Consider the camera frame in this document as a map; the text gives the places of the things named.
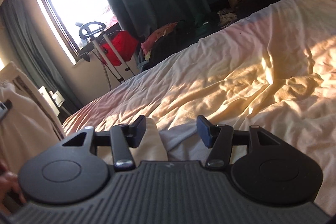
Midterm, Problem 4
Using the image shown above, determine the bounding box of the pile of coloured clothes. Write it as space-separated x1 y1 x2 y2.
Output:
137 9 238 72

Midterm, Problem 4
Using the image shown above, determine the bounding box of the left hand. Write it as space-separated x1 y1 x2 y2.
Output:
0 160 26 215

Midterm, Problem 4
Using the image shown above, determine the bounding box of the teal left curtain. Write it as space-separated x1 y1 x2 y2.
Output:
1 0 83 114

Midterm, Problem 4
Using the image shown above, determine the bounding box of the cream white garment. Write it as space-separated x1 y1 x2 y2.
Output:
96 117 168 166

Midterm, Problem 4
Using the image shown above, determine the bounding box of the red cloth on stand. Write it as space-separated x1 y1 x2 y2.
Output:
100 31 138 66

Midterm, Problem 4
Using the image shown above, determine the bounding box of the white garment steamer stand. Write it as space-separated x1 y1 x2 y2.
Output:
76 21 138 83

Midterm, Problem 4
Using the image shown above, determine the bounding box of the pink bed sheet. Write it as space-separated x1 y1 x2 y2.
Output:
63 0 335 215

